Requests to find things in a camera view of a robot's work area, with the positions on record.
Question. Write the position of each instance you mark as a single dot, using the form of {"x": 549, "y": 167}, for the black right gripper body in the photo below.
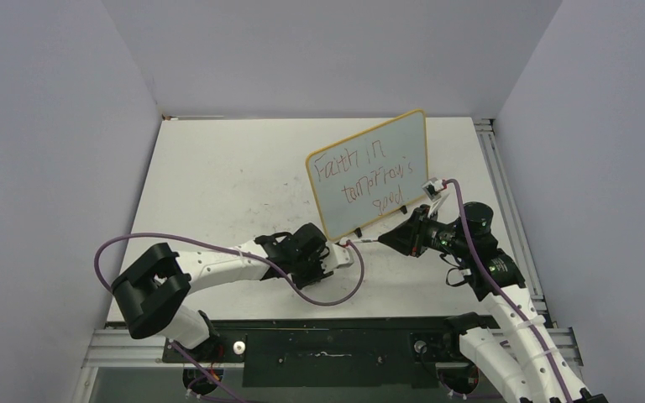
{"x": 437, "y": 234}

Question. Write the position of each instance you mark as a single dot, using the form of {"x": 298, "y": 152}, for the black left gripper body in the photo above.
{"x": 308, "y": 269}

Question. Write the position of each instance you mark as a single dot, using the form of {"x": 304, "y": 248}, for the yellow framed whiteboard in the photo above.
{"x": 369, "y": 175}

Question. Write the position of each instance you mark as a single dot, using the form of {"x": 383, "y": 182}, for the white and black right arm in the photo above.
{"x": 530, "y": 367}

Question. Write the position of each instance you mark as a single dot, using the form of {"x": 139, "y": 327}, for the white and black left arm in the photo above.
{"x": 150, "y": 293}

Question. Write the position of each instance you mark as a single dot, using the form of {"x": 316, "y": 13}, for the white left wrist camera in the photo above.
{"x": 336, "y": 257}

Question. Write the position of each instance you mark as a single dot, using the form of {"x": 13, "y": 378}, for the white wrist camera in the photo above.
{"x": 436, "y": 192}
{"x": 336, "y": 257}

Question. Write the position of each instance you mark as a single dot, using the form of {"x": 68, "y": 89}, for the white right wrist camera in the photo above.
{"x": 436, "y": 192}

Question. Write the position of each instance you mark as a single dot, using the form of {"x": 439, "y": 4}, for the aluminium right side rail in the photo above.
{"x": 508, "y": 209}

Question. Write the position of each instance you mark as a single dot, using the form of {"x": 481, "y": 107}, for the aluminium rail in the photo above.
{"x": 114, "y": 348}
{"x": 508, "y": 209}

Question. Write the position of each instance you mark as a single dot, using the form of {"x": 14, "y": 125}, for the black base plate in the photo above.
{"x": 412, "y": 345}

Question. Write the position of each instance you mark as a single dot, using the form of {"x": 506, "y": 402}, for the aluminium front rail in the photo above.
{"x": 114, "y": 348}

